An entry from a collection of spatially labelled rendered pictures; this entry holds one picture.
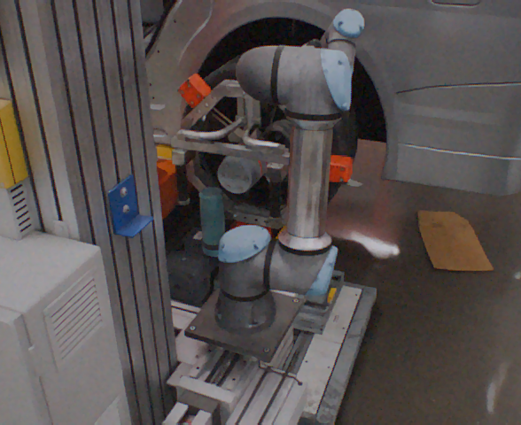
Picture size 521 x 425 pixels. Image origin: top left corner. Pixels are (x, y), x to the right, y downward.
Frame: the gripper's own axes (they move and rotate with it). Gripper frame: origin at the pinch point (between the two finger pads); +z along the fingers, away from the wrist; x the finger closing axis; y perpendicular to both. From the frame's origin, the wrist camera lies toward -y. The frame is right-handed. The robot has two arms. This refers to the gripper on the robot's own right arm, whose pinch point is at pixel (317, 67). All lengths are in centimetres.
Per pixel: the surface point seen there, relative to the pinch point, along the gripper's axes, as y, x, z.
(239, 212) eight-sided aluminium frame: 38, 18, 52
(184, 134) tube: 41.2, -13.7, 21.5
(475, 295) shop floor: -28, 122, 88
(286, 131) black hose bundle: 17.9, 8.3, 10.6
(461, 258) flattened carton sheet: -46, 112, 110
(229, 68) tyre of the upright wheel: 11.5, -22.5, 27.9
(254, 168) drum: 30.0, 10.1, 25.1
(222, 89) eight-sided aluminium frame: 19.9, -17.7, 24.6
